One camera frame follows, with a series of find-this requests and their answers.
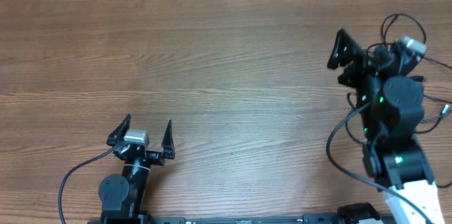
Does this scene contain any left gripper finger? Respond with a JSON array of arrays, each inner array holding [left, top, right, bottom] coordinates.
[[106, 114, 131, 146], [161, 119, 175, 160]]

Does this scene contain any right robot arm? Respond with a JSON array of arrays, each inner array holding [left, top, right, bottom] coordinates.
[[326, 29, 444, 223]]

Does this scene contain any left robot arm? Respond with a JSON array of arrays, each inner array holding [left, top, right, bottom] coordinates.
[[98, 114, 176, 224]]

